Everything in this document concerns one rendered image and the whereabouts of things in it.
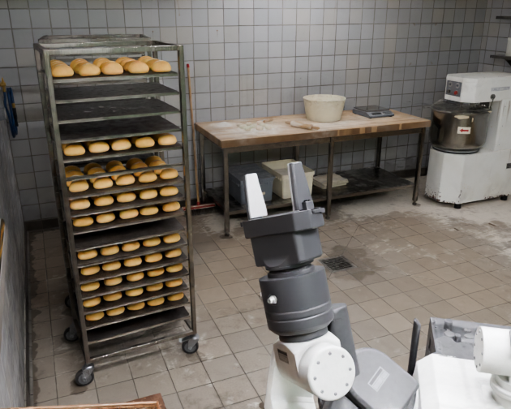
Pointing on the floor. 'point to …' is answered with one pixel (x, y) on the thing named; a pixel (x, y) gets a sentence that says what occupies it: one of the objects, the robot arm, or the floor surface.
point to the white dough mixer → (475, 137)
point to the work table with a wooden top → (268, 136)
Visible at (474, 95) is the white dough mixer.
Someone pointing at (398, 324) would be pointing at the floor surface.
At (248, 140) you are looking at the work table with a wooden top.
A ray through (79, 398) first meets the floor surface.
